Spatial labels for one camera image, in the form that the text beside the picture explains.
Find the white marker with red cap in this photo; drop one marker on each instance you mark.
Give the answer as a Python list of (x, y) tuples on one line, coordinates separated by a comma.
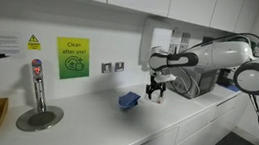
[(158, 101)]

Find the black coffee machine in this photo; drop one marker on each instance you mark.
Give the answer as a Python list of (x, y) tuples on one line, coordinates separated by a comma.
[(224, 76)]

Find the stainless steel microwave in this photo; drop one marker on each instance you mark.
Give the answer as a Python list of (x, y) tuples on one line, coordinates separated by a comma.
[(205, 82)]

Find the white panelled cabinet top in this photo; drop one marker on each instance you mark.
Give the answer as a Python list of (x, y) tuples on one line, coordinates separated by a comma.
[(203, 126)]

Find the green clean after use sign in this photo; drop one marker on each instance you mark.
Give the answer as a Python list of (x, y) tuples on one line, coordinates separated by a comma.
[(72, 58)]

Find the crumpled blue cloth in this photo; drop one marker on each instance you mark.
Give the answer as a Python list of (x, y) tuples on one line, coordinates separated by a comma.
[(128, 100)]

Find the coffee capsule poster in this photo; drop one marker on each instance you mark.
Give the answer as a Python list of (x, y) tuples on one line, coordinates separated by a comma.
[(182, 39)]

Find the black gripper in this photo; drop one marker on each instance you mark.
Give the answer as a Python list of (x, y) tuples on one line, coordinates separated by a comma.
[(156, 81)]

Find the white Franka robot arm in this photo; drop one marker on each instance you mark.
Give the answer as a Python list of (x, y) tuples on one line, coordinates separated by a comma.
[(219, 54)]

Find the yellow warning triangle sticker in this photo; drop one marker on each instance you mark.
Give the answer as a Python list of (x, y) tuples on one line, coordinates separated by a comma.
[(34, 43)]

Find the white paper towel dispenser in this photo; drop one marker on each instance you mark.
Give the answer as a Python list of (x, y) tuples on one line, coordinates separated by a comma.
[(153, 35)]

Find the chrome boiling water tap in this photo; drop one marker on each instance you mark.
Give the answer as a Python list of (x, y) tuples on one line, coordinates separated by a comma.
[(37, 84)]

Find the flat blue cloth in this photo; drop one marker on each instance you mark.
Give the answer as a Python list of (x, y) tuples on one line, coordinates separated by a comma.
[(233, 87)]

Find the round steel drain tray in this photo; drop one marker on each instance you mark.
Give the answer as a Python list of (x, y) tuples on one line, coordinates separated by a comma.
[(41, 119)]

